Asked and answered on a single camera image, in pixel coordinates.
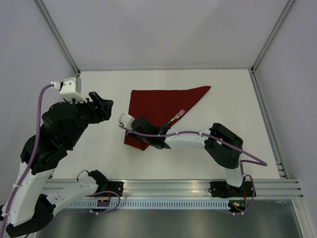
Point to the white slotted cable duct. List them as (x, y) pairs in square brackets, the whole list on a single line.
[(173, 204)]

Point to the aluminium frame post right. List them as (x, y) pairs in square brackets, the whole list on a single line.
[(273, 33)]

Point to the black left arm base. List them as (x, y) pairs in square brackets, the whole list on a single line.
[(115, 186)]

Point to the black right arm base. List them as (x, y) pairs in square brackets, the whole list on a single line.
[(220, 189)]

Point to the aluminium frame post left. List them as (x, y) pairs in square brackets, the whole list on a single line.
[(56, 34)]

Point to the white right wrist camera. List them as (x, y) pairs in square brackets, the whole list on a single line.
[(125, 120)]

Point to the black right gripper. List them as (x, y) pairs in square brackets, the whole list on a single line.
[(132, 134)]

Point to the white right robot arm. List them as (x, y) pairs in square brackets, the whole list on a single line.
[(214, 140)]

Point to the fork with green handle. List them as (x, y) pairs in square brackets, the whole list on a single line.
[(176, 117)]

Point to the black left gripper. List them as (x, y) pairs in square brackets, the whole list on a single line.
[(99, 114)]

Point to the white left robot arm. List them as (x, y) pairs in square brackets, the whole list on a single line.
[(28, 210)]

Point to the aluminium front rail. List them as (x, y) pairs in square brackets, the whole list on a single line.
[(198, 189)]

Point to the aluminium frame post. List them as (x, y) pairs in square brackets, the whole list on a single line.
[(273, 33), (56, 34)]

